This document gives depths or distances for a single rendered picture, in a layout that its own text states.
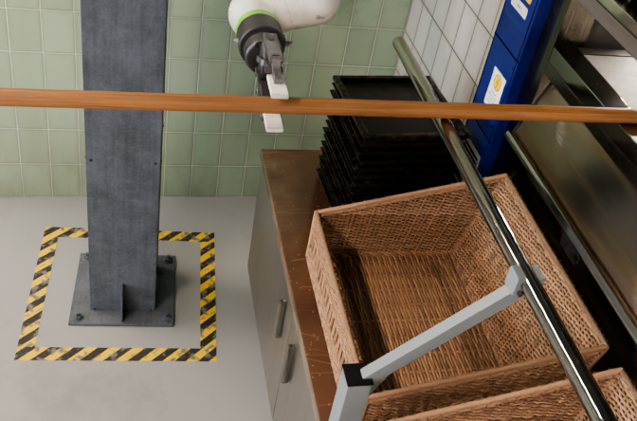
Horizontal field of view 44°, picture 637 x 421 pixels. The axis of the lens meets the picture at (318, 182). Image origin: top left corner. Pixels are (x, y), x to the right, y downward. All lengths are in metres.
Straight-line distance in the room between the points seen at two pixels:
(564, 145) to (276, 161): 0.86
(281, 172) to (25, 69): 0.96
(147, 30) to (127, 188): 0.50
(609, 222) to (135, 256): 1.39
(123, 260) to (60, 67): 0.69
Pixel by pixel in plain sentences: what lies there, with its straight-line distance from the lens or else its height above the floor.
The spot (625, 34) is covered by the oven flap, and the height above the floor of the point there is 1.42.
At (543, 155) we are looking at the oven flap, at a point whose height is 0.98.
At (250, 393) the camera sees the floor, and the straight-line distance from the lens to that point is 2.41.
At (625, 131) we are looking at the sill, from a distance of 1.62.
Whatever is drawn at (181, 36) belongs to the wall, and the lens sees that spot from 2.65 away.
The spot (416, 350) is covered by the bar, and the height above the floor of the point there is 1.02.
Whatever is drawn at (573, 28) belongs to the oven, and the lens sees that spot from 1.86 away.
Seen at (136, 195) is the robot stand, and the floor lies 0.48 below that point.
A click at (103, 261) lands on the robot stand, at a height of 0.22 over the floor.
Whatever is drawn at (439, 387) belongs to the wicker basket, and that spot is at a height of 0.76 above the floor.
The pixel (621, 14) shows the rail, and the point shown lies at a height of 1.43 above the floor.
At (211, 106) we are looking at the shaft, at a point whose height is 1.19.
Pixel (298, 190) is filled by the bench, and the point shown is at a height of 0.58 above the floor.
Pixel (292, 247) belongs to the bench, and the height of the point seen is 0.58.
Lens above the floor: 1.92
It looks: 37 degrees down
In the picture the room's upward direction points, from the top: 11 degrees clockwise
